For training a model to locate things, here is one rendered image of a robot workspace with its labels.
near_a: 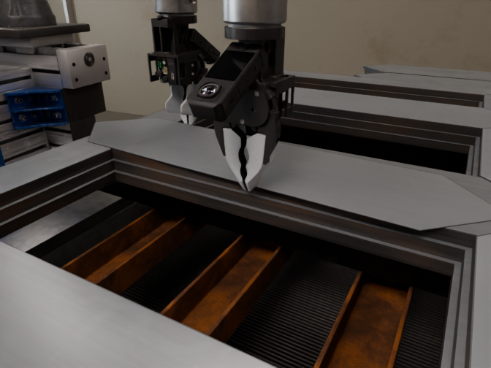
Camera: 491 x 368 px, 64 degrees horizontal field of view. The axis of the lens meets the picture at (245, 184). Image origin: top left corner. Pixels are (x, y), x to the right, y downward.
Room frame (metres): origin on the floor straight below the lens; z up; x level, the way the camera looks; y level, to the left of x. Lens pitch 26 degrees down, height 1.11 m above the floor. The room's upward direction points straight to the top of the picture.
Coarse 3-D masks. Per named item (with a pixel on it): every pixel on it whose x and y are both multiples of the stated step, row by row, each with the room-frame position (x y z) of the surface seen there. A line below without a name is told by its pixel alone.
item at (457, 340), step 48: (384, 96) 1.17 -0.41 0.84; (432, 96) 1.11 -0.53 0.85; (480, 96) 1.06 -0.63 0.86; (288, 144) 0.67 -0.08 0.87; (432, 144) 0.79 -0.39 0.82; (480, 144) 0.70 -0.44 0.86; (48, 192) 0.52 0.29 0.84; (192, 192) 0.55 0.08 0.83; (240, 192) 0.51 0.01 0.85; (480, 192) 0.48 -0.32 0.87; (336, 240) 0.43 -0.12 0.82; (384, 240) 0.41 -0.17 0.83; (432, 240) 0.39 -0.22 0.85
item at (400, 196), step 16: (384, 176) 0.53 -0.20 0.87; (400, 176) 0.53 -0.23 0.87; (416, 176) 0.53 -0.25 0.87; (432, 176) 0.53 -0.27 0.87; (368, 192) 0.48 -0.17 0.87; (384, 192) 0.48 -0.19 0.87; (400, 192) 0.48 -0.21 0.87; (416, 192) 0.48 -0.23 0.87; (432, 192) 0.48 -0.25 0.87; (352, 208) 0.43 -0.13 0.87; (368, 208) 0.43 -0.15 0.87; (384, 208) 0.43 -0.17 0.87; (400, 208) 0.43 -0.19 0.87; (416, 208) 0.43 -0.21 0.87; (400, 224) 0.39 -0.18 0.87; (416, 224) 0.39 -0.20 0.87
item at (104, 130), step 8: (120, 120) 0.81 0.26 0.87; (128, 120) 0.81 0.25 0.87; (136, 120) 0.81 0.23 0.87; (144, 120) 0.81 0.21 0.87; (96, 128) 0.76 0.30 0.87; (104, 128) 0.76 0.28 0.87; (112, 128) 0.76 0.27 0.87; (120, 128) 0.76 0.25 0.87; (128, 128) 0.76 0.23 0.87; (96, 136) 0.71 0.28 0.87; (104, 136) 0.71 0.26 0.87
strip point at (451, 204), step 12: (444, 180) 0.51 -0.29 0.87; (444, 192) 0.48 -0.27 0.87; (456, 192) 0.48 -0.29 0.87; (468, 192) 0.48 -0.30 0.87; (432, 204) 0.44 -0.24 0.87; (444, 204) 0.44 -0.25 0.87; (456, 204) 0.44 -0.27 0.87; (468, 204) 0.44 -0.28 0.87; (480, 204) 0.44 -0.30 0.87; (432, 216) 0.41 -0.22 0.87; (444, 216) 0.41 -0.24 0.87; (456, 216) 0.41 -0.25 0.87; (468, 216) 0.41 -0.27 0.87; (480, 216) 0.41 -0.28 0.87; (420, 228) 0.39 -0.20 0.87; (432, 228) 0.39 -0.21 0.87
